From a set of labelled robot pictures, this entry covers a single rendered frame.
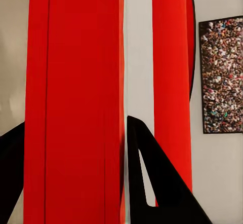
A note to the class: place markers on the radio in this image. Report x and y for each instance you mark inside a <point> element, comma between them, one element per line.
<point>90,64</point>

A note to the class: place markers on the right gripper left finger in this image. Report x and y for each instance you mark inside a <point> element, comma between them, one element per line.
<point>11,170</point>

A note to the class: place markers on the picture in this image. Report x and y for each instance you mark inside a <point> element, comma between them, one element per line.
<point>221,70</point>

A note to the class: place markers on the coffee table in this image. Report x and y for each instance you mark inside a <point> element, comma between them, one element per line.
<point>13,66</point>

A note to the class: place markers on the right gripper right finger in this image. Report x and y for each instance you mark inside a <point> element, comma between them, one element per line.
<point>176,203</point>

